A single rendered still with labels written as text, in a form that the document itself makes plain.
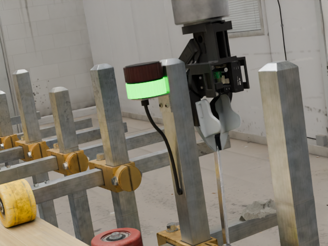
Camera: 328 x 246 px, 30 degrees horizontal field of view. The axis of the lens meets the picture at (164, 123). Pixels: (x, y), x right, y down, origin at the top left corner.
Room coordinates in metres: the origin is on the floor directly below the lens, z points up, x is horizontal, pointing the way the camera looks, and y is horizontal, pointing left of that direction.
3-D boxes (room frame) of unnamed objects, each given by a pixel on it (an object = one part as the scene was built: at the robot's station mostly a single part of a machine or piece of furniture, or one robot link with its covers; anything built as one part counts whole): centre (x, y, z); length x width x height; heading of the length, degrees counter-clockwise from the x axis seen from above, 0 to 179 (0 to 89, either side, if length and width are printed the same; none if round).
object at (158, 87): (0.93, 0.02, 1.13); 0.06 x 0.06 x 0.02
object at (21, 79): (1.61, 0.35, 0.93); 0.04 x 0.04 x 0.48; 30
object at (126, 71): (0.93, 0.02, 1.16); 0.06 x 0.06 x 0.02
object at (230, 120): (1.00, -0.11, 1.05); 0.06 x 0.03 x 0.09; 30
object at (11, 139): (1.84, 0.49, 0.95); 0.14 x 0.06 x 0.05; 30
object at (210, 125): (0.98, -0.08, 1.05); 0.06 x 0.03 x 0.09; 30
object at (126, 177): (1.19, 0.11, 0.95); 0.14 x 0.06 x 0.05; 30
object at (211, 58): (0.99, -0.09, 1.15); 0.09 x 0.08 x 0.12; 30
